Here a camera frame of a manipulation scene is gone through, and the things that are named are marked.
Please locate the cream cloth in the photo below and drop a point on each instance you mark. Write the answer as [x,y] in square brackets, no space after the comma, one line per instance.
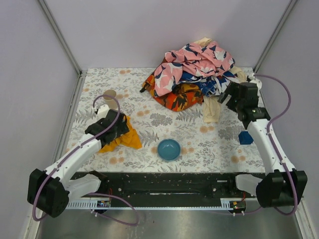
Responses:
[211,108]

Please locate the orange black patterned cloth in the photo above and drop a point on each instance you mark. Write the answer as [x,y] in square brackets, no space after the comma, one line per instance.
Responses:
[181,98]

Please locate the right aluminium frame post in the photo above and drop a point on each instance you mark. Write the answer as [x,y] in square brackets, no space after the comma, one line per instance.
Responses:
[285,16]

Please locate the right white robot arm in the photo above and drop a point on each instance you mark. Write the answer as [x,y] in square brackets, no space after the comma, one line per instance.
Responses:
[266,149]

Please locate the beige cup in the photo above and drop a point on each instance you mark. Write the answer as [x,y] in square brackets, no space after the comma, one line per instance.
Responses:
[109,98]

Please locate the yellow cloth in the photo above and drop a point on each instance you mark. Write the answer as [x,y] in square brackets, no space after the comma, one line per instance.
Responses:
[129,139]

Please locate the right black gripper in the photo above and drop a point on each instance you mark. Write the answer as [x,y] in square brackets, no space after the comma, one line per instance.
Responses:
[230,94]

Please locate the blue cube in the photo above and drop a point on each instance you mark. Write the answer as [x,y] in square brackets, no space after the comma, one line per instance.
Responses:
[245,138]

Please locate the pink patterned cloth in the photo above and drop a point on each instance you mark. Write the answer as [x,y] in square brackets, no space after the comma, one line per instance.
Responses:
[198,61]

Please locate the aluminium frame post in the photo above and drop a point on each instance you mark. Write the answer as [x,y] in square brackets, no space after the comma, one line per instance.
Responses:
[52,22]
[285,16]

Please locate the floral table mat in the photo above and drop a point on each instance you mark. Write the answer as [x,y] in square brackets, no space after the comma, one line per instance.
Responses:
[205,147]

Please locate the left aluminium frame post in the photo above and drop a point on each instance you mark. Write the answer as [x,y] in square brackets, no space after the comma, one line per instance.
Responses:
[52,22]

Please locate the blue bowl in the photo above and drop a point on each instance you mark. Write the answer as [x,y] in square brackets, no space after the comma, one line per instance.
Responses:
[168,149]

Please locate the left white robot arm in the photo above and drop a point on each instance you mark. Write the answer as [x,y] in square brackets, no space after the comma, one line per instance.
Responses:
[52,189]

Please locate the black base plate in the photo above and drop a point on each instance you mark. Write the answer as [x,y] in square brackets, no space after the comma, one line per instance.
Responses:
[190,190]

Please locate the blue white patterned cloth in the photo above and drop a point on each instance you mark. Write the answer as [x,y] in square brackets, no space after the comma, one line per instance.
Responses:
[212,85]

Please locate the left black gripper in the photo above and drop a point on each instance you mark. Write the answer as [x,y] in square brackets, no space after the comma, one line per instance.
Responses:
[119,128]

